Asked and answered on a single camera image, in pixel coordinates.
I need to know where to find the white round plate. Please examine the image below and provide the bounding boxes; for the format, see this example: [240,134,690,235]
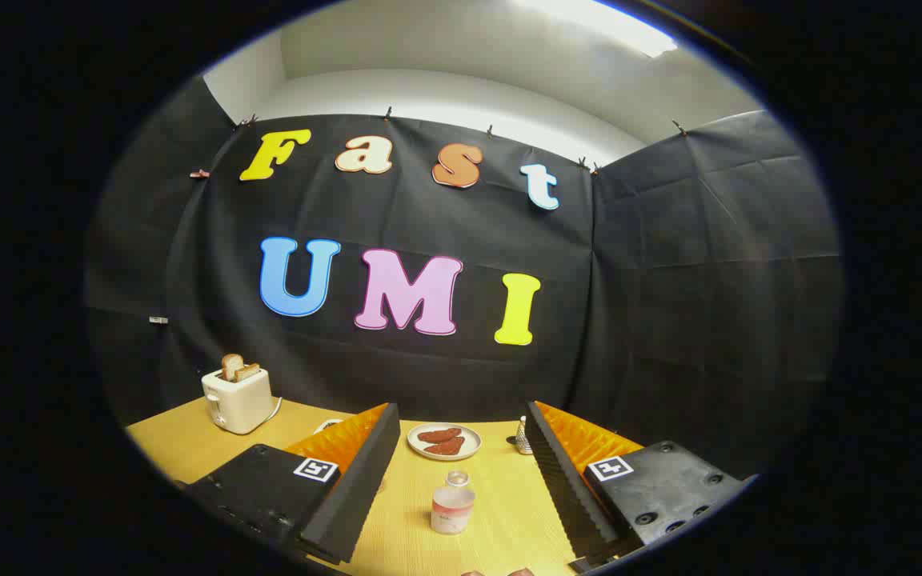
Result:
[407,422,483,462]

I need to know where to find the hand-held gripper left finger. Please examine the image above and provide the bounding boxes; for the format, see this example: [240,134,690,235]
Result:
[181,402,402,566]

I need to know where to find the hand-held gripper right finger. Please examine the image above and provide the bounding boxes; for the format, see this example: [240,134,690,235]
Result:
[525,400,758,573]

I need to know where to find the clear juice bottle pink label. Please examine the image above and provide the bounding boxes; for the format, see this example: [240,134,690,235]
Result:
[431,470,476,535]

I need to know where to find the wooden table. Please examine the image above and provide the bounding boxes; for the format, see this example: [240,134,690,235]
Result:
[125,396,646,576]

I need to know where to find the cream toaster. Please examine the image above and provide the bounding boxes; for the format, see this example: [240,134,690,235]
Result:
[202,366,274,435]

